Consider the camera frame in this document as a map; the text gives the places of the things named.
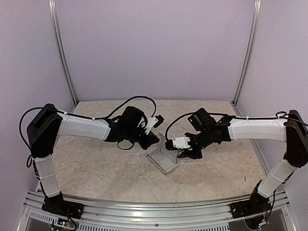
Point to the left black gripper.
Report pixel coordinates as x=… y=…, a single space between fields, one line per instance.
x=151 y=140

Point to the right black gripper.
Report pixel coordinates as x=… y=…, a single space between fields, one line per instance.
x=186 y=154

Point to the white paper box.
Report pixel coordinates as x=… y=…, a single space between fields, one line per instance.
x=165 y=160

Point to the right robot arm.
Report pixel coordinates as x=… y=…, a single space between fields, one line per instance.
x=284 y=127

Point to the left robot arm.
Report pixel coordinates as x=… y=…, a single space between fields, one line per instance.
x=50 y=124

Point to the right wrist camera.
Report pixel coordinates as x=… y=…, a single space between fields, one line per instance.
x=178 y=143

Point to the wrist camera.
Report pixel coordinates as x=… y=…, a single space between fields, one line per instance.
x=153 y=122
x=178 y=143

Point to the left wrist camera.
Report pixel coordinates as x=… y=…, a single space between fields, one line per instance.
x=153 y=122

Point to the front aluminium rail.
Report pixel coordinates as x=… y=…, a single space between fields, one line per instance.
x=104 y=215

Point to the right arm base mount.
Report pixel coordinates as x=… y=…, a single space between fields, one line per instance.
x=248 y=207

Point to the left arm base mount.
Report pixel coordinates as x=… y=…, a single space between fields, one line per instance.
x=64 y=208

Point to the right aluminium frame post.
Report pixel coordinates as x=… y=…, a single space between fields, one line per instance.
x=248 y=52

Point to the aluminium frame post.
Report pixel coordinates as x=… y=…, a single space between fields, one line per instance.
x=61 y=52
x=248 y=52

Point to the left aluminium frame post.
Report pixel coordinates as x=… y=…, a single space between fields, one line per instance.
x=61 y=52

